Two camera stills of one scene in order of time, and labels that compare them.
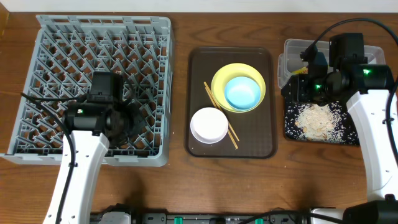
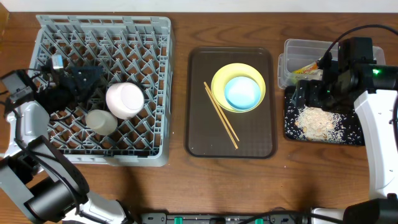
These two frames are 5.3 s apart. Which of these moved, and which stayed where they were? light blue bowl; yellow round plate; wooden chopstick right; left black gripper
Moved: left black gripper
Stayed: wooden chopstick right; yellow round plate; light blue bowl
